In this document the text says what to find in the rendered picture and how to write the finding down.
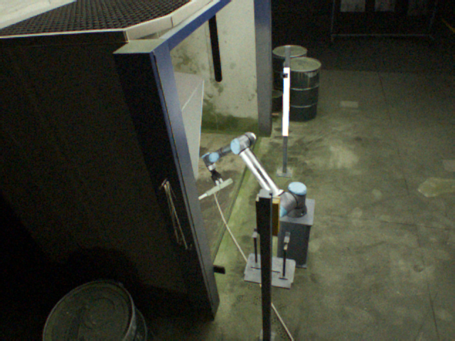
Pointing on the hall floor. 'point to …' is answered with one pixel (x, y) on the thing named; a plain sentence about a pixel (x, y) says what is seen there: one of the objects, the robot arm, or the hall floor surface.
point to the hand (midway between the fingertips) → (221, 186)
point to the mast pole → (284, 135)
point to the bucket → (276, 99)
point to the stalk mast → (265, 199)
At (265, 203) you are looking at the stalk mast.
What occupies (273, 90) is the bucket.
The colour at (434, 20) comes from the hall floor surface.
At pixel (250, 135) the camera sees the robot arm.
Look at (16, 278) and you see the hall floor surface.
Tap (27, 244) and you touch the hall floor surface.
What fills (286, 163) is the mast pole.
